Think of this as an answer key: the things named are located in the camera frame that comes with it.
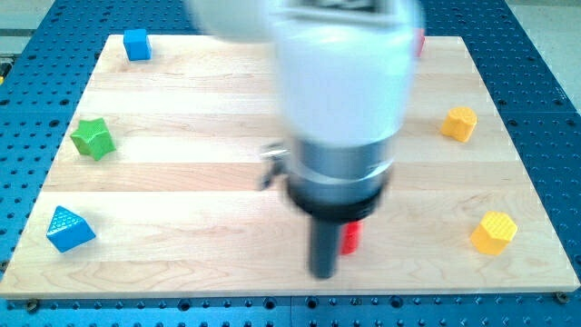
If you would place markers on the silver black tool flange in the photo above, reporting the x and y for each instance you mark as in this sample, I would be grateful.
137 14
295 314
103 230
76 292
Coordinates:
336 184

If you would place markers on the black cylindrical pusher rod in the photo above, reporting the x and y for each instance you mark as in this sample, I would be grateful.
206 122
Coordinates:
324 247

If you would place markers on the red circle block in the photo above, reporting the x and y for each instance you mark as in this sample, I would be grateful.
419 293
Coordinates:
351 237

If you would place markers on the red block behind arm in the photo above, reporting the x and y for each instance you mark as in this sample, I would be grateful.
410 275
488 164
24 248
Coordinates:
420 40

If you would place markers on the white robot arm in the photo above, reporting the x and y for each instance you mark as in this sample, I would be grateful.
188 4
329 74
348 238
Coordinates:
343 70

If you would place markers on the green star block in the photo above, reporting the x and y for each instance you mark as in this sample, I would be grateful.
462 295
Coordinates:
93 138

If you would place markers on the yellow heart block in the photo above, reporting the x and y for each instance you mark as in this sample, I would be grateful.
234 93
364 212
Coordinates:
459 123

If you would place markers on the yellow hexagon block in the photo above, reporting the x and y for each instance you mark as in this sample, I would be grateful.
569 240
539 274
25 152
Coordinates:
495 231

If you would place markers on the wooden board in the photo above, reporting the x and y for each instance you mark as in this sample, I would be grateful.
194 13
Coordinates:
177 210

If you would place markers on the blue cube block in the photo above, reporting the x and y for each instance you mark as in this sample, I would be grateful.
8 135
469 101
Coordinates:
137 45

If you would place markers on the blue triangle block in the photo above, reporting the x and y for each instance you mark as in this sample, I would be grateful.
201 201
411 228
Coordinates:
68 230

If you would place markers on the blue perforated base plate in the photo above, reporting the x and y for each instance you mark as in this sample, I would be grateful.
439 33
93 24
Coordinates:
46 84

